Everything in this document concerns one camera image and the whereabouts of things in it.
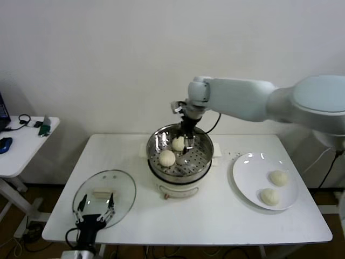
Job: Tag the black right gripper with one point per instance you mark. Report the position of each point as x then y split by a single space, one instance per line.
188 126

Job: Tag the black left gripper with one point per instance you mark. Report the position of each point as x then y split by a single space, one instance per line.
89 224

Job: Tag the white steamed baozi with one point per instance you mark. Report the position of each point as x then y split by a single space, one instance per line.
167 157
178 143
279 178
269 197

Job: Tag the round glass pot lid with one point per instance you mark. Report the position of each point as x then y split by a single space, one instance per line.
121 189

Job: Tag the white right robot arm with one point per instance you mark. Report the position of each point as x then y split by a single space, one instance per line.
237 97

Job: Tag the perforated steel steamer basket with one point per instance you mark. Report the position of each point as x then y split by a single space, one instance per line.
205 155

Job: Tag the white electric cooking pot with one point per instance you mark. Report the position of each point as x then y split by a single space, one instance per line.
175 190

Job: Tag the white table leg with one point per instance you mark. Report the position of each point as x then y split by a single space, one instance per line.
102 252
262 252

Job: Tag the white oval plate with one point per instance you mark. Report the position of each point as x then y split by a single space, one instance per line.
248 172

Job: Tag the white side table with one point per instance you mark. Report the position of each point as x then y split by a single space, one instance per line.
24 151

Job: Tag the green and grey holder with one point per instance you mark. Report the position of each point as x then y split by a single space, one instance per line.
44 130

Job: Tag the small black device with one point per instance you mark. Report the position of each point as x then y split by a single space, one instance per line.
38 124

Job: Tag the blue computer mouse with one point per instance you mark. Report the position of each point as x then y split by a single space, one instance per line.
5 145

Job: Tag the black headphones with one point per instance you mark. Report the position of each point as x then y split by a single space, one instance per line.
19 118

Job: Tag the black laptop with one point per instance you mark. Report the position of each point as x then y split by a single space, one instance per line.
3 110

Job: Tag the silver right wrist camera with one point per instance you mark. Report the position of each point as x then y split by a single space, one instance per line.
177 106

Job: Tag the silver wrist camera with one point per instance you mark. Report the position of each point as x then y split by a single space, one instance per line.
177 106
75 255

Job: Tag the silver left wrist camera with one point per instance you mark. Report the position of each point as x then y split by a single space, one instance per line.
75 255

